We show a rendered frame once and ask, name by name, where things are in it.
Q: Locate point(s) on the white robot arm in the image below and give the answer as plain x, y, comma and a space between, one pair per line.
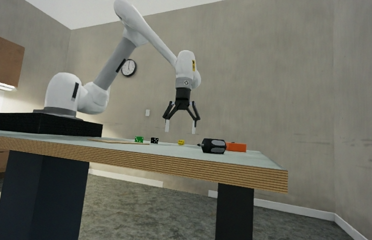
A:
65, 95

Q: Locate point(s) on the green die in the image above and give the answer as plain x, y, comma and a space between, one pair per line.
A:
139, 139

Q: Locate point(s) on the black die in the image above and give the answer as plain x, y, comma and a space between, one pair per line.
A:
154, 140

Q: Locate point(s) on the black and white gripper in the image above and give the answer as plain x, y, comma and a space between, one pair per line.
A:
182, 102

